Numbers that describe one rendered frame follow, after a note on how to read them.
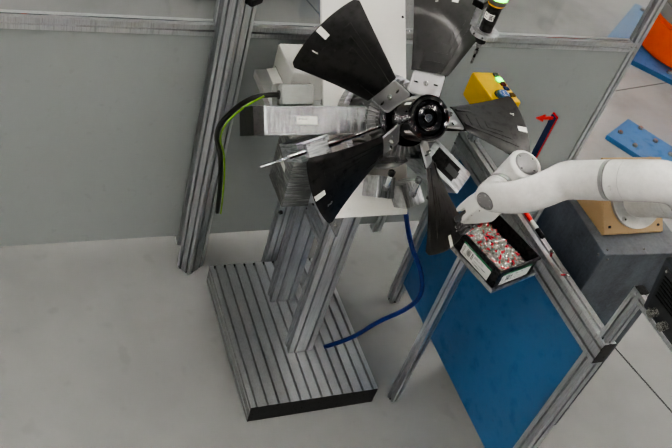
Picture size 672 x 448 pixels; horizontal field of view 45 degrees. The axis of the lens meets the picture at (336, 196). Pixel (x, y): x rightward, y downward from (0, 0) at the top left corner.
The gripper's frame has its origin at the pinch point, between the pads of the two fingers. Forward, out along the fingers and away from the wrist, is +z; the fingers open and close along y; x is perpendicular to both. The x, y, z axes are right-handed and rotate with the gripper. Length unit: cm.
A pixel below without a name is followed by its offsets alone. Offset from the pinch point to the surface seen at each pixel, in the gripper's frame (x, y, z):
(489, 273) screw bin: 9.4, -11.1, 11.4
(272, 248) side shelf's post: -45, 14, 103
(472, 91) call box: -53, -28, 12
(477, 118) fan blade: -25.4, -6.0, -13.1
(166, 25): -87, 62, 26
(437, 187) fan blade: -9.5, 7.4, -4.6
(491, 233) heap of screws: -4.4, -19.2, 15.2
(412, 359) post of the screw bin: 13, -14, 72
